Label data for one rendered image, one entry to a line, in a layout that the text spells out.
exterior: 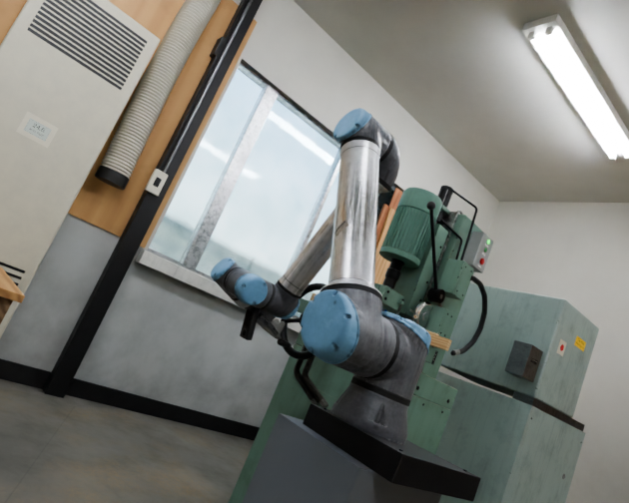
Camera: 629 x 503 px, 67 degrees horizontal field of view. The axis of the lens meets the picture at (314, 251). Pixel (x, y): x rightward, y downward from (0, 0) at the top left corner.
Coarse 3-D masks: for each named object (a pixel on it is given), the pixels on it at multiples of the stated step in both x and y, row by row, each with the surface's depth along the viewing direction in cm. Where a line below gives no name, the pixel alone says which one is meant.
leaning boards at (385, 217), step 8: (400, 192) 376; (392, 200) 372; (384, 208) 363; (392, 208) 372; (384, 216) 363; (392, 216) 364; (384, 224) 360; (376, 232) 359; (384, 232) 360; (376, 240) 359; (376, 248) 356; (376, 256) 356; (376, 264) 356; (384, 264) 361; (376, 272) 356; (384, 272) 361; (376, 280) 356
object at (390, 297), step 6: (378, 288) 197; (384, 288) 195; (390, 288) 197; (384, 294) 195; (390, 294) 197; (396, 294) 200; (384, 300) 195; (390, 300) 198; (396, 300) 200; (384, 306) 204; (390, 306) 198; (396, 306) 200
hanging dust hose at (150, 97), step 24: (192, 0) 255; (216, 0) 263; (192, 24) 254; (168, 48) 249; (192, 48) 259; (168, 72) 249; (144, 96) 243; (168, 96) 255; (144, 120) 244; (120, 144) 239; (144, 144) 250; (120, 168) 238
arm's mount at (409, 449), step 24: (312, 408) 117; (336, 432) 108; (360, 432) 103; (360, 456) 100; (384, 456) 96; (408, 456) 95; (432, 456) 114; (408, 480) 95; (432, 480) 100; (456, 480) 105
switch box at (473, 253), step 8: (472, 232) 216; (480, 232) 213; (472, 240) 214; (480, 240) 212; (472, 248) 213; (480, 248) 211; (488, 248) 215; (464, 256) 213; (472, 256) 211; (480, 256) 212; (472, 264) 209; (480, 264) 213; (480, 272) 216
